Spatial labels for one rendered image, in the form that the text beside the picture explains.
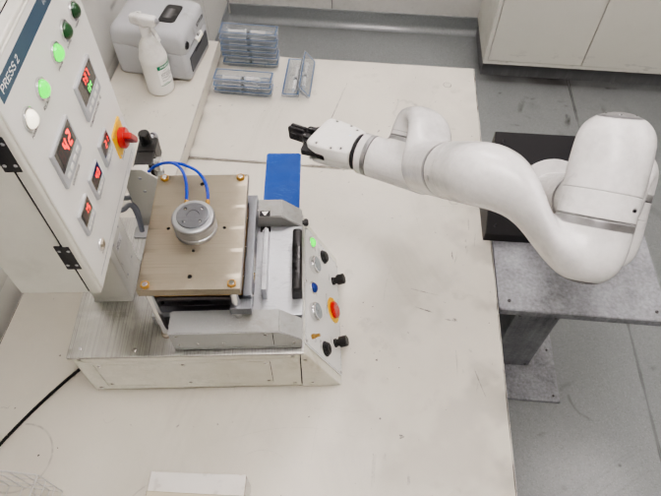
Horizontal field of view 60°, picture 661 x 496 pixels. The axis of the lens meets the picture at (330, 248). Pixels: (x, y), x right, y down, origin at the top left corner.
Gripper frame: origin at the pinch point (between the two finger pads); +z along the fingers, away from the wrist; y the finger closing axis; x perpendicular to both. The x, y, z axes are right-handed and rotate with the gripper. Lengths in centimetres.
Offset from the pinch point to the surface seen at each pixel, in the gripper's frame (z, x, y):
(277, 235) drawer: -4.0, 14.5, 16.9
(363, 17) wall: 97, 79, -196
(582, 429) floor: -80, 120, -33
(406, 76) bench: 10, 29, -74
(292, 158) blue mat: 21.3, 30.7, -22.6
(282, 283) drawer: -11.7, 16.2, 26.5
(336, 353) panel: -21.9, 36.9, 24.7
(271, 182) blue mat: 21.2, 31.4, -11.8
